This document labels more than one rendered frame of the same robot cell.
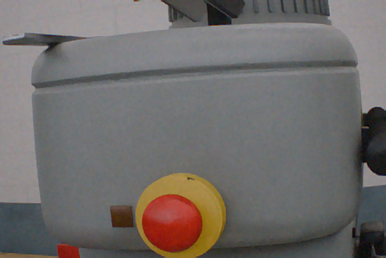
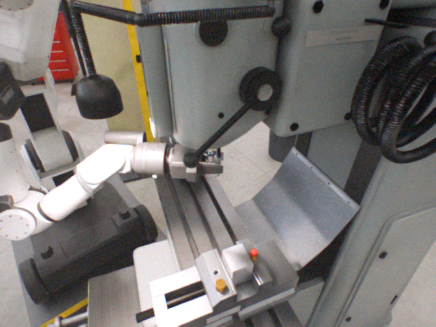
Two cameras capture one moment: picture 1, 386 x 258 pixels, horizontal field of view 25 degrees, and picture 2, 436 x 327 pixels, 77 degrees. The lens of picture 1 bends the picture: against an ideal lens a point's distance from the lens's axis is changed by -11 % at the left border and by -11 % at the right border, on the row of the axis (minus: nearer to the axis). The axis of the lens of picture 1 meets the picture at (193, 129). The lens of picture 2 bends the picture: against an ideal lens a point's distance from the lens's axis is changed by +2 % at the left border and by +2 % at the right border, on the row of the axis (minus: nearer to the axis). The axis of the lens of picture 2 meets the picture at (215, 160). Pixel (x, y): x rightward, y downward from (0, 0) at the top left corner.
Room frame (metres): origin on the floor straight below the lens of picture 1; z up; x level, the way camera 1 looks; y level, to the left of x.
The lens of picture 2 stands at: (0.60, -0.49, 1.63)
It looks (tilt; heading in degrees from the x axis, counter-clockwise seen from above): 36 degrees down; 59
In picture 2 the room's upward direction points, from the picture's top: straight up
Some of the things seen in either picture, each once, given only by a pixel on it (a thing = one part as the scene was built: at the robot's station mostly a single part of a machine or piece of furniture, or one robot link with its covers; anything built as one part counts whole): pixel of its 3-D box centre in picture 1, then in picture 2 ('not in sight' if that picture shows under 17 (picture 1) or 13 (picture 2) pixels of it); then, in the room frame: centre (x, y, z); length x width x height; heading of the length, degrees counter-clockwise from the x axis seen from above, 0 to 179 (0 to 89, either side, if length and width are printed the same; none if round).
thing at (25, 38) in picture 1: (57, 40); not in sight; (0.74, 0.10, 1.89); 0.24 x 0.04 x 0.01; 172
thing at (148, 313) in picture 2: not in sight; (145, 314); (0.62, -0.16, 0.98); 0.04 x 0.02 x 0.02; 170
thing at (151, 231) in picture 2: not in sight; (145, 222); (0.79, 0.54, 0.50); 0.20 x 0.05 x 0.20; 97
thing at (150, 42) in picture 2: not in sight; (155, 84); (0.77, -0.01, 1.45); 0.04 x 0.04 x 0.21; 79
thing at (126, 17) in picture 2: not in sight; (105, 12); (0.69, -0.11, 1.58); 0.17 x 0.01 x 0.01; 104
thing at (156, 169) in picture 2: not in sight; (174, 161); (0.80, 0.02, 1.23); 0.13 x 0.12 x 0.10; 56
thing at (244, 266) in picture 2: not in sight; (237, 264); (0.84, -0.20, 1.05); 0.06 x 0.05 x 0.06; 80
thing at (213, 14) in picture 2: not in sight; (211, 15); (0.78, -0.19, 1.58); 0.17 x 0.01 x 0.01; 173
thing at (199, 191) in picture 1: (180, 217); not in sight; (0.65, 0.01, 1.76); 0.06 x 0.02 x 0.06; 79
